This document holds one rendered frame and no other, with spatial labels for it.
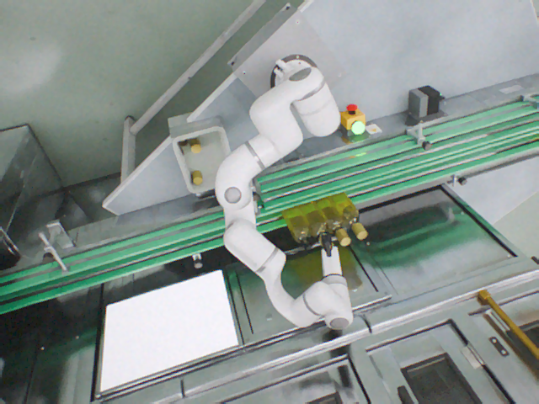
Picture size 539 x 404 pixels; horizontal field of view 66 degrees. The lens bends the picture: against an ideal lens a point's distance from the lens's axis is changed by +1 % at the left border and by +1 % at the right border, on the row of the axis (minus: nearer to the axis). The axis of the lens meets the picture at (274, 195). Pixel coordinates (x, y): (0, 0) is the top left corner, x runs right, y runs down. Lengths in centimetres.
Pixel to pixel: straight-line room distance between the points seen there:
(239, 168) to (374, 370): 65
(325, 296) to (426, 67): 96
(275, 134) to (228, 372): 67
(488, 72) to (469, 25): 23
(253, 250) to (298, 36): 63
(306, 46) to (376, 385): 96
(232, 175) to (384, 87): 79
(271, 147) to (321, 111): 15
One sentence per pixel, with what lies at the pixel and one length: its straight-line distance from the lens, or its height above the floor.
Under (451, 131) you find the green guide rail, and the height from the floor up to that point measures 95.
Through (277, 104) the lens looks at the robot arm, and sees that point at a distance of 98.
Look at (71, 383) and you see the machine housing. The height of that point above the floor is 122.
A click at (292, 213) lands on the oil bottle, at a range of 140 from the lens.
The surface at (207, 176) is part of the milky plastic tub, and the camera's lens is 150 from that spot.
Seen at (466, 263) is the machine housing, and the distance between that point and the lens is 151.
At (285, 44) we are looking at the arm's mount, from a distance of 128.
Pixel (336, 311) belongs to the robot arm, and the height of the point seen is 142.
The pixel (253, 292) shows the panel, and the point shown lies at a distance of 140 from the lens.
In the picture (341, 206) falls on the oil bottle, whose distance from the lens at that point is 141.
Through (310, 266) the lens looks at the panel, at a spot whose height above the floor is 110.
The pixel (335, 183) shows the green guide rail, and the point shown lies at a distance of 146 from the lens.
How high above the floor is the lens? 205
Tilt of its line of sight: 52 degrees down
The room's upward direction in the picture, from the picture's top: 155 degrees clockwise
